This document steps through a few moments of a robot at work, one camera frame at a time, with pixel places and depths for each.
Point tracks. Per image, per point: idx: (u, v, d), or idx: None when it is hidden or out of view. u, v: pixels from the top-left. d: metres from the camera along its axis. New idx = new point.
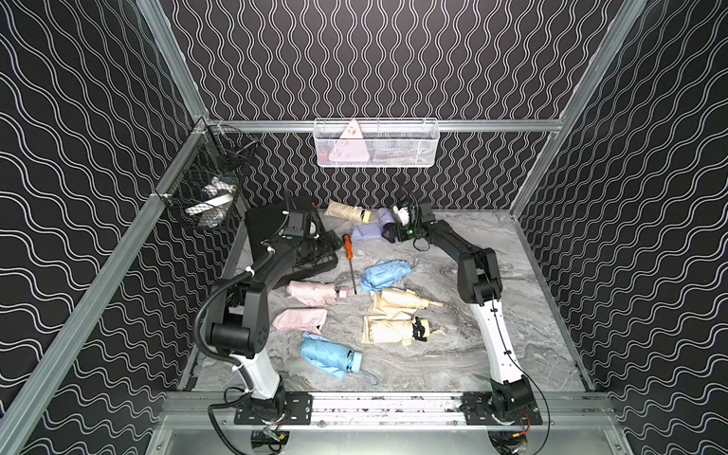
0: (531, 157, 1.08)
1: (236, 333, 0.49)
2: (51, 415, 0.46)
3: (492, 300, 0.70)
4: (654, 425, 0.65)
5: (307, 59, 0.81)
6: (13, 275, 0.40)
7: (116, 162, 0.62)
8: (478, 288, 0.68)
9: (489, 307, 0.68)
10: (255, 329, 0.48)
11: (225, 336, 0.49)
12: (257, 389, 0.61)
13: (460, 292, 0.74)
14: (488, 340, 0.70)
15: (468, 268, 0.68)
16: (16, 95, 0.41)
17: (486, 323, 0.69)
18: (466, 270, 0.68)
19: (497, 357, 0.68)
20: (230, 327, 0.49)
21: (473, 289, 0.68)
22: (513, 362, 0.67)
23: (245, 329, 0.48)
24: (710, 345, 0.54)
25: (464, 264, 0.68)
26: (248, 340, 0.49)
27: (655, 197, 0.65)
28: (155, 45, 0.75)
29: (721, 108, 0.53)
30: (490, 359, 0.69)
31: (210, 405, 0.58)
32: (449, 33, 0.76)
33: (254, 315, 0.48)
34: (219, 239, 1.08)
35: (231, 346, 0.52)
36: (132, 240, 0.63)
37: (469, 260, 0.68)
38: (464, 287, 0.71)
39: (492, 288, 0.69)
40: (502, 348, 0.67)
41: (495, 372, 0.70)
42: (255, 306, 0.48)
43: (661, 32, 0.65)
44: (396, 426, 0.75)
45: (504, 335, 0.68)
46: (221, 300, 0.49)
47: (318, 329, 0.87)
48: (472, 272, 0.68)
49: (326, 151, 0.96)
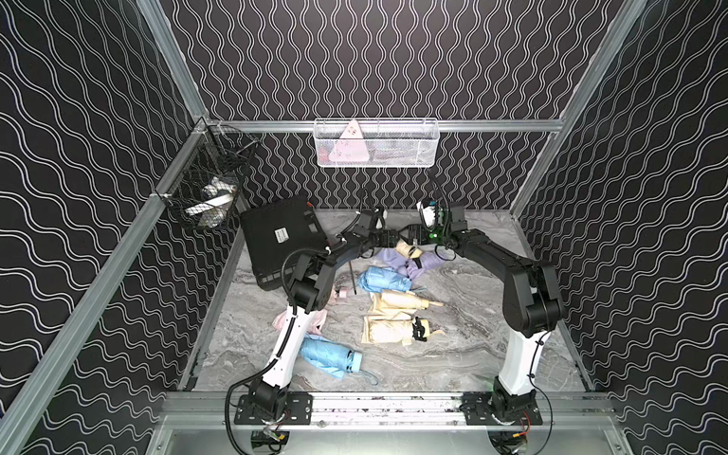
0: (531, 157, 1.08)
1: (306, 289, 0.65)
2: (51, 414, 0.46)
3: (542, 332, 0.57)
4: (654, 425, 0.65)
5: (307, 59, 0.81)
6: (13, 275, 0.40)
7: (116, 162, 0.62)
8: (532, 317, 0.54)
9: (535, 337, 0.57)
10: (321, 290, 0.65)
11: (298, 287, 0.65)
12: (283, 359, 0.65)
13: (505, 314, 0.59)
14: (517, 356, 0.61)
15: (520, 288, 0.54)
16: (16, 95, 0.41)
17: (522, 345, 0.58)
18: (518, 290, 0.54)
19: (518, 375, 0.63)
20: (304, 282, 0.65)
21: (526, 318, 0.54)
22: (529, 381, 0.63)
23: (314, 288, 0.64)
24: (711, 345, 0.53)
25: (516, 282, 0.54)
26: (313, 300, 0.64)
27: (655, 198, 0.65)
28: (156, 45, 0.76)
29: (721, 109, 0.53)
30: (506, 367, 0.66)
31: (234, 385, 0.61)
32: (449, 33, 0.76)
33: (328, 278, 0.67)
34: (219, 239, 1.08)
35: (299, 299, 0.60)
36: (133, 239, 0.63)
37: (522, 276, 0.54)
38: (513, 316, 0.56)
39: (549, 318, 0.55)
40: (526, 370, 0.61)
41: (506, 379, 0.66)
42: (328, 275, 0.66)
43: (661, 31, 0.65)
44: (396, 426, 0.75)
45: (536, 360, 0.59)
46: (303, 261, 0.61)
47: (318, 329, 0.87)
48: (527, 294, 0.54)
49: (326, 151, 0.96)
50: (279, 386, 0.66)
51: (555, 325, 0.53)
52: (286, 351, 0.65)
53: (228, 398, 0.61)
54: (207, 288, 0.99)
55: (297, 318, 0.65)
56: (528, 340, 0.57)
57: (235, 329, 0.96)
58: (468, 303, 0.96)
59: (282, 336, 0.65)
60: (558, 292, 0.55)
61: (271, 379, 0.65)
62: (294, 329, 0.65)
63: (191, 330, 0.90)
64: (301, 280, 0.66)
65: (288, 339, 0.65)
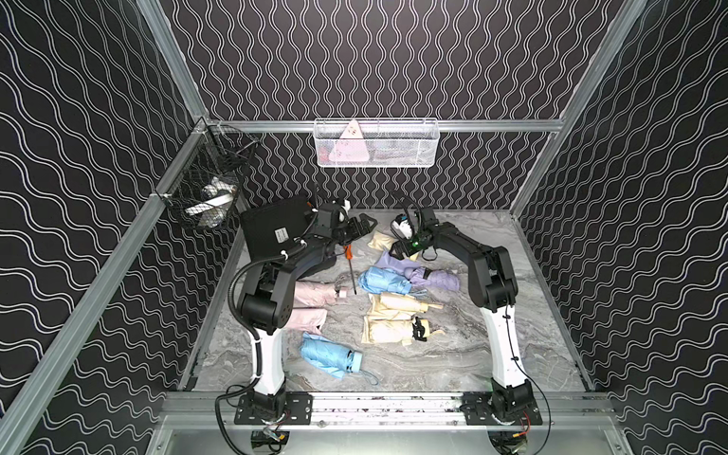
0: (531, 157, 1.08)
1: (263, 306, 0.53)
2: (51, 414, 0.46)
3: (505, 305, 0.66)
4: (654, 425, 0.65)
5: (307, 59, 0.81)
6: (13, 275, 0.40)
7: (116, 162, 0.62)
8: (491, 292, 0.64)
9: (502, 313, 0.66)
10: (280, 305, 0.54)
11: (251, 308, 0.53)
12: (265, 375, 0.61)
13: (472, 296, 0.68)
14: (496, 344, 0.67)
15: (481, 270, 0.64)
16: (16, 95, 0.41)
17: (497, 328, 0.66)
18: (479, 272, 0.64)
19: (504, 363, 0.66)
20: (256, 299, 0.53)
21: (485, 293, 0.65)
22: (518, 369, 0.66)
23: (271, 304, 0.53)
24: (711, 345, 0.53)
25: (476, 265, 0.64)
26: (271, 318, 0.52)
27: (655, 197, 0.65)
28: (156, 45, 0.76)
29: (721, 109, 0.53)
30: (496, 361, 0.69)
31: (219, 396, 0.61)
32: (449, 33, 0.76)
33: (283, 290, 0.54)
34: (219, 239, 1.08)
35: (255, 318, 0.53)
36: (133, 239, 0.63)
37: (482, 260, 0.65)
38: (475, 291, 0.66)
39: (507, 291, 0.65)
40: (510, 354, 0.66)
41: (498, 374, 0.68)
42: (285, 283, 0.54)
43: (661, 31, 0.65)
44: (396, 426, 0.75)
45: (515, 340, 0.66)
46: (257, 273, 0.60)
47: (318, 329, 0.87)
48: (484, 274, 0.65)
49: (326, 151, 0.96)
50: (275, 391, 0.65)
51: (515, 297, 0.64)
52: (264, 366, 0.60)
53: (217, 410, 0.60)
54: (207, 288, 0.99)
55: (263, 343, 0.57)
56: (497, 318, 0.65)
57: (235, 329, 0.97)
58: (467, 303, 0.96)
59: (254, 356, 0.59)
60: (512, 270, 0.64)
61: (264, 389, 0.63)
62: (266, 344, 0.57)
63: (191, 330, 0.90)
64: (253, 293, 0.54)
65: (263, 355, 0.58)
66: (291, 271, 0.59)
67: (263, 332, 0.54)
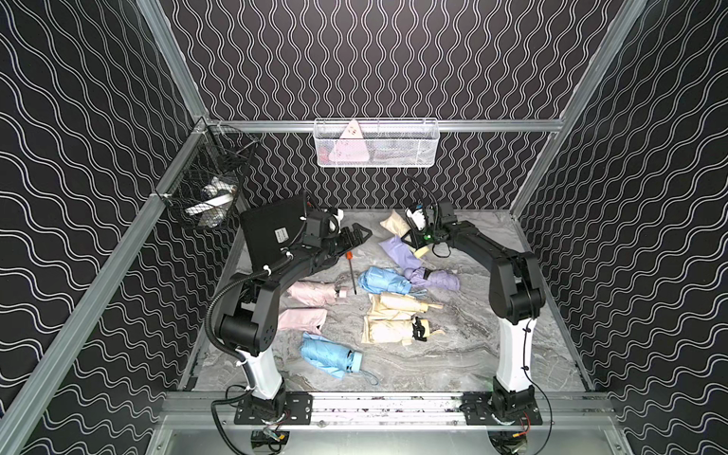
0: (531, 157, 1.08)
1: (243, 329, 0.49)
2: (51, 414, 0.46)
3: (528, 318, 0.59)
4: (654, 425, 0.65)
5: (307, 59, 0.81)
6: (13, 275, 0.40)
7: (116, 162, 0.62)
8: (515, 302, 0.56)
9: (522, 325, 0.59)
10: (262, 326, 0.49)
11: (230, 330, 0.49)
12: (262, 386, 0.61)
13: (492, 304, 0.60)
14: (509, 349, 0.63)
15: (505, 279, 0.56)
16: (16, 95, 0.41)
17: (513, 337, 0.60)
18: (503, 281, 0.56)
19: (513, 372, 0.64)
20: (235, 320, 0.49)
21: (509, 303, 0.56)
22: (526, 375, 0.64)
23: (252, 325, 0.49)
24: (710, 345, 0.54)
25: (500, 272, 0.57)
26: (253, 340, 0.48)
27: (655, 197, 0.65)
28: (156, 45, 0.76)
29: (720, 108, 0.53)
30: (501, 363, 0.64)
31: (215, 402, 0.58)
32: (449, 33, 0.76)
33: (265, 313, 0.49)
34: (219, 239, 1.08)
35: (237, 341, 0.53)
36: (132, 240, 0.63)
37: (507, 265, 0.56)
38: (498, 300, 0.60)
39: (532, 304, 0.57)
40: (521, 362, 0.62)
41: (502, 375, 0.67)
42: (267, 301, 0.49)
43: (661, 32, 0.65)
44: (396, 426, 0.75)
45: (528, 351, 0.61)
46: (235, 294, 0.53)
47: (318, 329, 0.87)
48: (511, 282, 0.56)
49: (326, 151, 0.96)
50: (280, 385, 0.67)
51: (538, 311, 0.58)
52: (255, 378, 0.59)
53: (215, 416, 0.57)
54: (207, 288, 0.99)
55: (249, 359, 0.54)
56: (517, 328, 0.59)
57: None
58: (467, 303, 0.96)
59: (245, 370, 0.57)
60: (540, 280, 0.57)
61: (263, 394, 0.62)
62: (253, 363, 0.55)
63: (191, 330, 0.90)
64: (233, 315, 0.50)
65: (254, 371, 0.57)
66: (273, 288, 0.50)
67: (246, 352, 0.52)
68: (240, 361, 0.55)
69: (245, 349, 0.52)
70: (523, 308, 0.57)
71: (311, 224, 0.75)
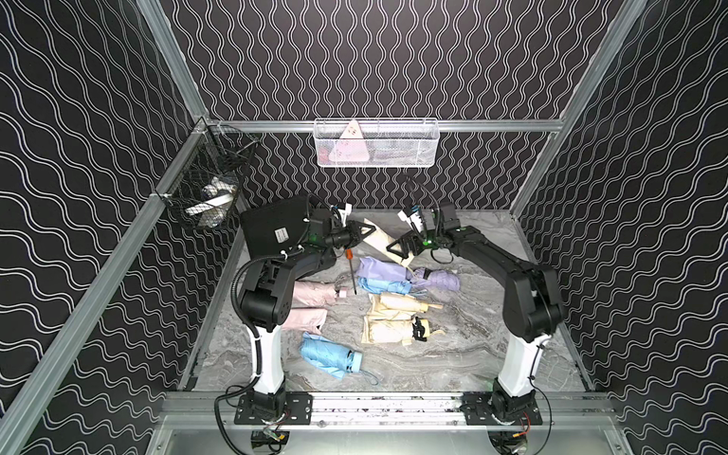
0: (531, 157, 1.08)
1: (263, 303, 0.54)
2: (51, 414, 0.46)
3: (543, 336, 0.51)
4: (654, 425, 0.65)
5: (308, 59, 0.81)
6: (13, 275, 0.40)
7: (116, 162, 0.62)
8: (534, 320, 0.50)
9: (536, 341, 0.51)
10: (280, 300, 0.55)
11: (250, 304, 0.54)
12: (265, 373, 0.62)
13: (506, 320, 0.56)
14: (517, 358, 0.61)
15: (524, 294, 0.50)
16: (16, 96, 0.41)
17: (524, 352, 0.57)
18: (521, 297, 0.51)
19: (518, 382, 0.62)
20: (256, 295, 0.55)
21: (528, 322, 0.51)
22: (531, 382, 0.61)
23: (271, 300, 0.54)
24: (710, 345, 0.54)
25: (517, 288, 0.52)
26: (271, 315, 0.54)
27: (655, 197, 0.65)
28: (156, 45, 0.76)
29: (720, 108, 0.53)
30: (507, 370, 0.65)
31: (223, 395, 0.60)
32: (449, 33, 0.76)
33: (284, 287, 0.55)
34: (219, 239, 1.08)
35: (255, 316, 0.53)
36: (132, 240, 0.63)
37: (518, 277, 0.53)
38: (516, 319, 0.54)
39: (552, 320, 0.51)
40: (528, 373, 0.59)
41: (507, 381, 0.65)
42: (287, 279, 0.56)
43: (661, 32, 0.65)
44: (396, 426, 0.75)
45: (536, 363, 0.57)
46: (257, 270, 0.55)
47: (318, 329, 0.87)
48: (530, 299, 0.50)
49: (326, 151, 0.96)
50: (278, 388, 0.67)
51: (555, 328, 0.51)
52: (263, 360, 0.60)
53: (217, 412, 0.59)
54: (207, 288, 0.99)
55: (263, 341, 0.58)
56: (529, 345, 0.54)
57: (235, 329, 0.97)
58: (467, 303, 0.96)
59: (253, 352, 0.59)
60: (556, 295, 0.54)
61: (263, 389, 0.64)
62: (265, 343, 0.58)
63: (191, 330, 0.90)
64: (254, 291, 0.55)
65: (263, 354, 0.59)
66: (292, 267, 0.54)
67: (263, 328, 0.56)
68: (254, 338, 0.58)
69: (261, 324, 0.56)
70: (546, 325, 0.51)
71: (314, 226, 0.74)
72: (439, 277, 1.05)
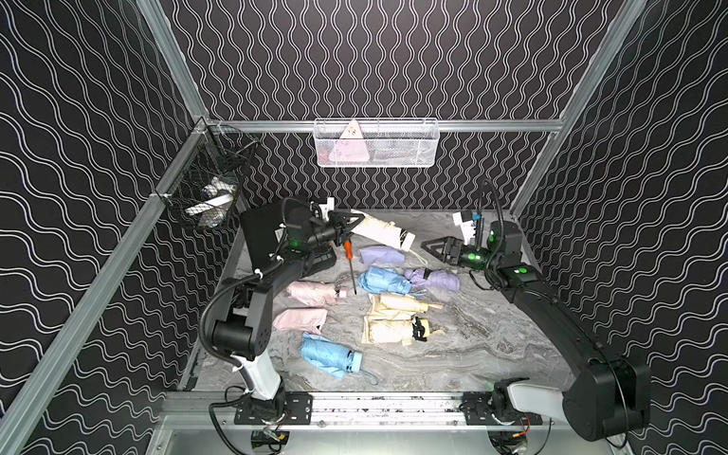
0: (531, 157, 1.08)
1: (238, 334, 0.47)
2: (51, 414, 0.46)
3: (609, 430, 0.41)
4: (654, 425, 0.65)
5: (308, 59, 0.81)
6: (13, 275, 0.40)
7: (116, 162, 0.62)
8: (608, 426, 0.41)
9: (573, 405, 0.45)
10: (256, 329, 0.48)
11: (225, 336, 0.47)
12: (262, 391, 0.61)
13: (568, 409, 0.46)
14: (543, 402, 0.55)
15: (601, 397, 0.40)
16: (16, 96, 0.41)
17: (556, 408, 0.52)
18: (596, 399, 0.40)
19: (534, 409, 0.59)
20: (229, 325, 0.48)
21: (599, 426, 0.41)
22: None
23: (246, 329, 0.47)
24: (711, 346, 0.54)
25: (592, 388, 0.41)
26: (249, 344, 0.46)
27: (655, 197, 0.65)
28: (156, 45, 0.76)
29: (720, 108, 0.53)
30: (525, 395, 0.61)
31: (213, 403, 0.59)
32: (449, 33, 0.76)
33: (260, 313, 0.48)
34: (219, 239, 1.08)
35: (231, 347, 0.47)
36: (132, 240, 0.63)
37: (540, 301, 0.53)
38: (581, 415, 0.44)
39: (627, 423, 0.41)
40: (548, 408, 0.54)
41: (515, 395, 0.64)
42: (262, 304, 0.48)
43: (661, 32, 0.65)
44: (396, 426, 0.75)
45: None
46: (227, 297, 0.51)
47: (318, 329, 0.87)
48: (607, 404, 0.40)
49: (326, 151, 0.96)
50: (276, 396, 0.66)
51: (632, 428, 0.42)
52: (254, 382, 0.57)
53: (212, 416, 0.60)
54: (207, 288, 0.99)
55: (250, 367, 0.53)
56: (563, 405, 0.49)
57: None
58: (467, 303, 0.96)
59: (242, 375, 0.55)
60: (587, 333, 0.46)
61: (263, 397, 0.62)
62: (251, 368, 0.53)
63: (191, 330, 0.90)
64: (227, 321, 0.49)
65: (253, 377, 0.56)
66: (267, 290, 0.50)
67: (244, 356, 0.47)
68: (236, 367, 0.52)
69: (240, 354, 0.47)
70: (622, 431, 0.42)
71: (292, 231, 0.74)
72: (439, 278, 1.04)
